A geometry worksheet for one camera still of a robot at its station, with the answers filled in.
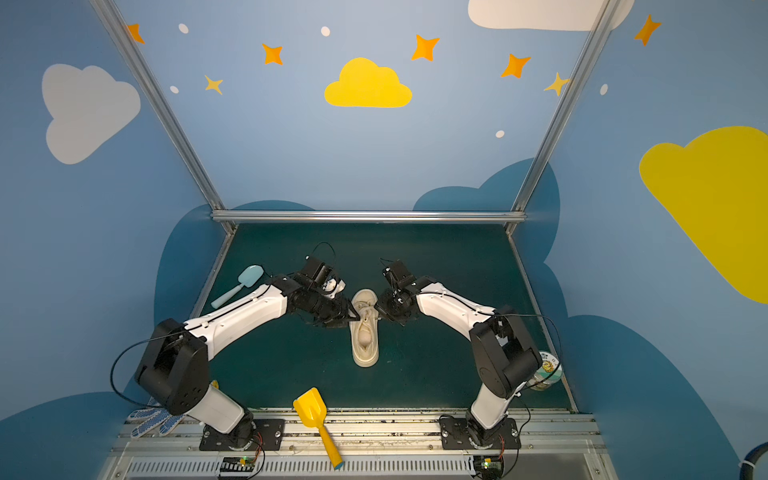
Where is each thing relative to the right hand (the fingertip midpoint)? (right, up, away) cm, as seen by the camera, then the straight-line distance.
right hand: (379, 309), depth 89 cm
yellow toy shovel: (-18, -25, -11) cm, 32 cm away
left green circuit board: (-35, -36, -16) cm, 52 cm away
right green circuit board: (+28, -37, -16) cm, 49 cm away
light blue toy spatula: (-48, +8, +16) cm, 51 cm away
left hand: (-7, -1, -6) cm, 9 cm away
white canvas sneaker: (-3, -12, -6) cm, 14 cm away
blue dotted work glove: (-59, -26, -13) cm, 66 cm away
